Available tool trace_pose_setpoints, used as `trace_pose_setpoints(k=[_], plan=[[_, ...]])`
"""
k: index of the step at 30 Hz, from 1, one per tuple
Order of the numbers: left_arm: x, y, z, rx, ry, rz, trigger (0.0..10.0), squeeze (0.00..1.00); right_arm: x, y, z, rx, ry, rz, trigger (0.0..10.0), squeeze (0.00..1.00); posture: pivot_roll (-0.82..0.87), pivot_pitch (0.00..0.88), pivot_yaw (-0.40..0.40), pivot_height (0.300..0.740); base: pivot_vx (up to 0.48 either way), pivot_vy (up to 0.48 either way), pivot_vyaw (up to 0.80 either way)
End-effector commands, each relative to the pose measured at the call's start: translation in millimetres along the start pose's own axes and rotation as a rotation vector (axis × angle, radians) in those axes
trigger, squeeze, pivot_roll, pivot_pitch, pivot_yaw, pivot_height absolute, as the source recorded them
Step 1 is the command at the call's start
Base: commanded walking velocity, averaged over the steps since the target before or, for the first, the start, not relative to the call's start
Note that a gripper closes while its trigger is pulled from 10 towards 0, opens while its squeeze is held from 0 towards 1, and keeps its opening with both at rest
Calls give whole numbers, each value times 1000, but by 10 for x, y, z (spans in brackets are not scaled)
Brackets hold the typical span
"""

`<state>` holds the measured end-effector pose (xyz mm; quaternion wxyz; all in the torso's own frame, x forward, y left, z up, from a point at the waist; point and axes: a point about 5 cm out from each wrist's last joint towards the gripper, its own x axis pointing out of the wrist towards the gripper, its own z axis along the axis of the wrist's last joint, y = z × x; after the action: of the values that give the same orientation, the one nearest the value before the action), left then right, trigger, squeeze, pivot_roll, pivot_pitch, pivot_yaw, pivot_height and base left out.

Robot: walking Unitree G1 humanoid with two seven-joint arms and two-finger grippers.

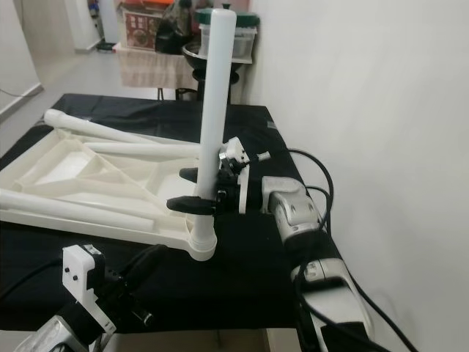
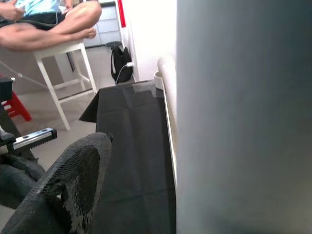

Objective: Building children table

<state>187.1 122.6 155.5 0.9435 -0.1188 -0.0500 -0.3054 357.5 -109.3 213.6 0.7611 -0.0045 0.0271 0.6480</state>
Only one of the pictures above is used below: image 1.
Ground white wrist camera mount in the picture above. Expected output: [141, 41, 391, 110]
[220, 137, 255, 215]
[62, 246, 114, 338]

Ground white plastic children table top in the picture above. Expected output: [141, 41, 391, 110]
[0, 128, 217, 263]

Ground beige table cloth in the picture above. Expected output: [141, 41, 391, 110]
[117, 45, 199, 90]

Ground black tablecloth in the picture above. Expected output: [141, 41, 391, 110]
[0, 93, 352, 331]

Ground black wall cables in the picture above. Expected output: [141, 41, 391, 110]
[0, 88, 30, 100]

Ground black wok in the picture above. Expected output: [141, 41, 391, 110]
[182, 40, 246, 74]

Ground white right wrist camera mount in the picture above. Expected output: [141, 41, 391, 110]
[220, 137, 255, 215]

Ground orange lid storage box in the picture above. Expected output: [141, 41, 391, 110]
[121, 0, 177, 52]

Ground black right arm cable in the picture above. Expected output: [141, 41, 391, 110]
[253, 148, 422, 352]

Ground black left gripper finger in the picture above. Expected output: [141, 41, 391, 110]
[116, 244, 169, 294]

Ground green lid clear container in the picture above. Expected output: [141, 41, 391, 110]
[194, 6, 261, 61]

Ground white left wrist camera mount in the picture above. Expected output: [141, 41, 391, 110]
[62, 246, 114, 338]

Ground black bag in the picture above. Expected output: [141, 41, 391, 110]
[152, 0, 199, 56]

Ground white fridge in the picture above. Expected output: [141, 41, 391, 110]
[99, 0, 122, 45]

